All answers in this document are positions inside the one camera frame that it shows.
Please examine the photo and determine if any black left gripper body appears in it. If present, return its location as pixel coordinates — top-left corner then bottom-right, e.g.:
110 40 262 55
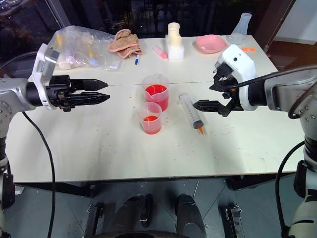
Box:
46 74 76 113

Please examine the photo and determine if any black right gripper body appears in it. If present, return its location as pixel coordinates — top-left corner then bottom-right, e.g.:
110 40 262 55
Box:
212 62 242 118

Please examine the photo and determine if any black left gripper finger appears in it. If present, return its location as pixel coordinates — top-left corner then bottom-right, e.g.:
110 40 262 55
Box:
70 78 109 92
70 91 111 107

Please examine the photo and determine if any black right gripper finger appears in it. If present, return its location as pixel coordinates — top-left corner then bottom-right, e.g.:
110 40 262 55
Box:
209 78 235 92
192 99 231 117

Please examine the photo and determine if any clear syringe orange tip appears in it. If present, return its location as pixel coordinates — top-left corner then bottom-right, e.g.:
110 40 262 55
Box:
177 92 208 136

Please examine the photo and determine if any large beaker with red liquid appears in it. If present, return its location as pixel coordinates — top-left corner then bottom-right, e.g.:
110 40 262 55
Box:
141 74 170 113

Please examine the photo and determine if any small beaker with red liquid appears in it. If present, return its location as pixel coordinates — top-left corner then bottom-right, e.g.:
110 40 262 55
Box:
137 102 163 135

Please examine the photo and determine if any clear plastic bag with items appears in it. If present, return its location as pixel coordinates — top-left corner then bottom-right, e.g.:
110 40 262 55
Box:
46 25 125 73

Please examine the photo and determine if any pink plastic bowl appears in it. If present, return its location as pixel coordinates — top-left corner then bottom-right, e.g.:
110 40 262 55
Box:
192 34 228 55

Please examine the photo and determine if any brown crumpled towel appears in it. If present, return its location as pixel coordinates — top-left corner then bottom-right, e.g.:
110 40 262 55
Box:
107 28 144 59

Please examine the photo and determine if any clear plastic conical flask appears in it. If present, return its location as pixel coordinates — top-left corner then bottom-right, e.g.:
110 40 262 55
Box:
227 12 253 45

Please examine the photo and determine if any white plastic bottle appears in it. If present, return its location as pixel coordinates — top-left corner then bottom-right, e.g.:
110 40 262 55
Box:
165 34 186 61

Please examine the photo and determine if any pink highlighter marker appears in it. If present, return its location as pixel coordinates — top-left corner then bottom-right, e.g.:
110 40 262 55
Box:
152 46 169 60

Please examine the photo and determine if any cream cylindrical container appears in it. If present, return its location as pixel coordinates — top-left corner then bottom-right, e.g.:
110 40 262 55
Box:
167 22 181 38

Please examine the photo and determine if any dark rounded shape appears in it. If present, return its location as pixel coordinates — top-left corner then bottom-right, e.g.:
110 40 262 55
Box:
175 193 207 238

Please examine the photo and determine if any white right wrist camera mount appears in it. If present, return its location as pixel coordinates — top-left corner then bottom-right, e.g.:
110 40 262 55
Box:
213 44 256 111

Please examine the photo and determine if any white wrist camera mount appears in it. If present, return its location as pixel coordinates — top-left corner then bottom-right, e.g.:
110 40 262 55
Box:
29 43 61 111
213 44 256 111

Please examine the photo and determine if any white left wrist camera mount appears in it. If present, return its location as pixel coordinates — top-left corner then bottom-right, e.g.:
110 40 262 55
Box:
29 43 61 111

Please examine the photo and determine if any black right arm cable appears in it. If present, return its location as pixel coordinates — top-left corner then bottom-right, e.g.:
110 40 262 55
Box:
232 64 317 238

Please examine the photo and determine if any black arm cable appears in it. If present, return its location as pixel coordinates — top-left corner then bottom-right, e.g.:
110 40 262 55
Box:
21 111 56 238
232 64 317 238

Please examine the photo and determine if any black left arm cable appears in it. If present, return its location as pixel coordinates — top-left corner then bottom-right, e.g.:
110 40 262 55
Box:
21 111 56 238

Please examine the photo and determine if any black table leg frame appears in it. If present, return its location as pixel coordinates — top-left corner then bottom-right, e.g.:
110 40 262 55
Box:
83 202 105 238
218 202 246 238

